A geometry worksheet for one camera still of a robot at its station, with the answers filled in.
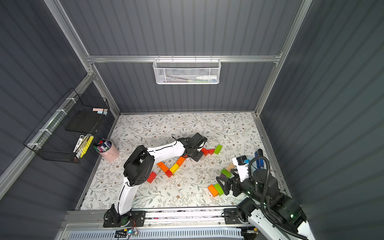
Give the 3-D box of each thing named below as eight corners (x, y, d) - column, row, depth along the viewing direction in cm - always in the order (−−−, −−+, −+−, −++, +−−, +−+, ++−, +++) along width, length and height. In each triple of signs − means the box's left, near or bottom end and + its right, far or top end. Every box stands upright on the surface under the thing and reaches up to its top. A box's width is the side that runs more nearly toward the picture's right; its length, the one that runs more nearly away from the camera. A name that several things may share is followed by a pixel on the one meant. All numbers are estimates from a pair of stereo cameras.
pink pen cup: (103, 161, 96) (91, 150, 85) (108, 150, 101) (97, 138, 91) (117, 161, 96) (107, 150, 85) (121, 150, 101) (112, 138, 90)
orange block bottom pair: (214, 197, 82) (214, 196, 80) (207, 187, 85) (207, 186, 84) (218, 194, 83) (219, 193, 81) (212, 184, 86) (212, 183, 85)
